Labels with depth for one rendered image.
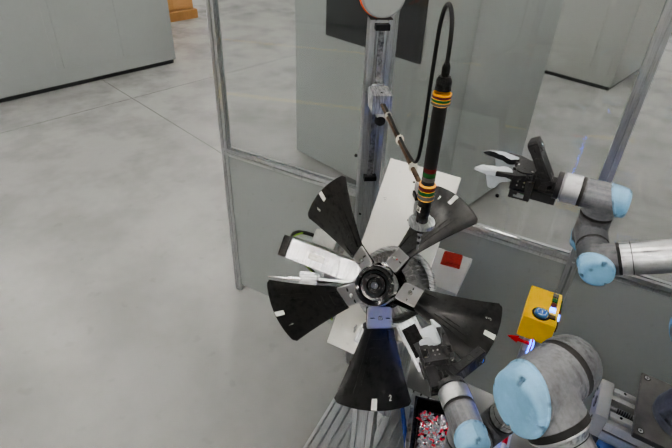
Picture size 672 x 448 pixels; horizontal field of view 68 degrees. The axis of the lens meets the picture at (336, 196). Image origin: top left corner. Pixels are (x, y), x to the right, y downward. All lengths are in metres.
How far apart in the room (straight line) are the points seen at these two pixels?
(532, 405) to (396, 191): 1.00
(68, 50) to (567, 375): 6.14
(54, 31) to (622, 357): 5.94
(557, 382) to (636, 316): 1.33
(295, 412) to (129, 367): 0.92
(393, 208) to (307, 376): 1.29
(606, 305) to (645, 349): 0.24
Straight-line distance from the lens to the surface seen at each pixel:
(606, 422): 1.67
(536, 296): 1.79
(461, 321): 1.47
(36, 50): 6.44
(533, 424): 0.97
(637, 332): 2.33
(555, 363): 0.99
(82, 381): 2.99
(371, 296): 1.46
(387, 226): 1.75
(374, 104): 1.77
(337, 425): 2.52
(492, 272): 2.26
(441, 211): 1.50
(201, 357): 2.90
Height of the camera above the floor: 2.22
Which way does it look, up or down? 33 degrees down
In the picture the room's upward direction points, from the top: 2 degrees clockwise
